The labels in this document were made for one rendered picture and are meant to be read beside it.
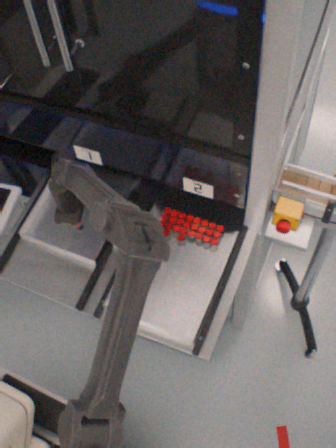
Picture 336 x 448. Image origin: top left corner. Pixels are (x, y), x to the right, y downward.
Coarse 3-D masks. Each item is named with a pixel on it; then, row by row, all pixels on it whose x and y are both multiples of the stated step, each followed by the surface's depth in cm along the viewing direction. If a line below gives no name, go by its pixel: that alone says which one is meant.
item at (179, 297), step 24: (168, 264) 145; (192, 264) 144; (216, 264) 144; (168, 288) 141; (192, 288) 141; (216, 288) 140; (144, 312) 138; (168, 312) 138; (192, 312) 137; (192, 336) 134
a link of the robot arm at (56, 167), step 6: (60, 150) 128; (54, 156) 129; (60, 156) 127; (66, 156) 128; (72, 156) 129; (54, 162) 128; (54, 168) 120; (60, 168) 119; (54, 174) 119; (54, 180) 121
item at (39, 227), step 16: (80, 160) 165; (112, 176) 161; (128, 176) 161; (48, 192) 159; (128, 192) 158; (32, 208) 153; (48, 208) 157; (32, 224) 154; (48, 224) 154; (64, 224) 153; (32, 240) 150; (48, 240) 151; (64, 240) 151; (80, 240) 150; (96, 240) 150; (80, 256) 144; (96, 256) 144
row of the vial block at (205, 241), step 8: (168, 224) 146; (176, 232) 145; (184, 232) 144; (192, 232) 144; (192, 240) 145; (200, 240) 144; (208, 240) 142; (216, 240) 142; (208, 248) 146; (216, 248) 144
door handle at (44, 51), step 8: (24, 0) 94; (32, 0) 95; (32, 8) 96; (32, 16) 97; (32, 24) 99; (40, 32) 102; (40, 40) 103; (56, 40) 109; (40, 48) 105; (48, 48) 108; (48, 56) 108; (48, 64) 109
